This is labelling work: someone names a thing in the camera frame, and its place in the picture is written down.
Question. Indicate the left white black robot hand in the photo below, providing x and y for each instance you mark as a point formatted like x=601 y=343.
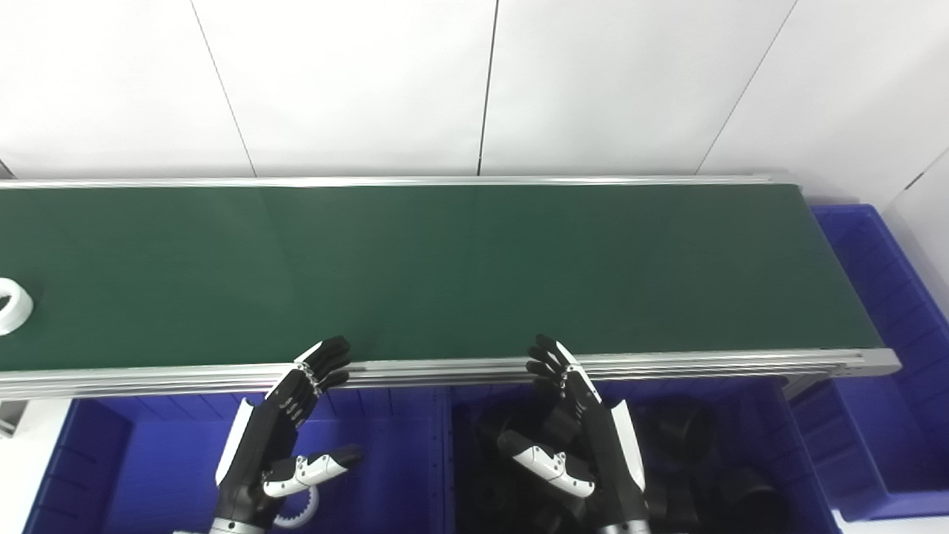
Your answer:
x=256 y=445

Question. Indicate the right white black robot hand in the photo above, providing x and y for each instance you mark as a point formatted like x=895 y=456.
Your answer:
x=604 y=445

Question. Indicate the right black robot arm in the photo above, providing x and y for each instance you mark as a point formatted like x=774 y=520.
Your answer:
x=623 y=529

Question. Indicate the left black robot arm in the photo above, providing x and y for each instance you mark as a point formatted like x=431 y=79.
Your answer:
x=233 y=528

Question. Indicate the black cylinder part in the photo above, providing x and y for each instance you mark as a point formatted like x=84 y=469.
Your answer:
x=671 y=500
x=756 y=500
x=497 y=497
x=689 y=430

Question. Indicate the blue bin with white parts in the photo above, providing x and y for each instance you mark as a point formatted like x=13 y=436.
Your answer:
x=385 y=475

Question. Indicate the green conveyor belt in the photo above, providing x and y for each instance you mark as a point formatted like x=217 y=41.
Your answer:
x=474 y=274
x=445 y=368

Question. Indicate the blue bin with black parts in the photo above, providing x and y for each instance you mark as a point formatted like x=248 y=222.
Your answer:
x=804 y=475

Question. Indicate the aluminium conveyor leg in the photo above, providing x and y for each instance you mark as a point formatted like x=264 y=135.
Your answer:
x=808 y=386
x=11 y=419

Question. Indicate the empty blue bin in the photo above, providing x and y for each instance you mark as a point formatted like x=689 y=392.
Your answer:
x=882 y=415

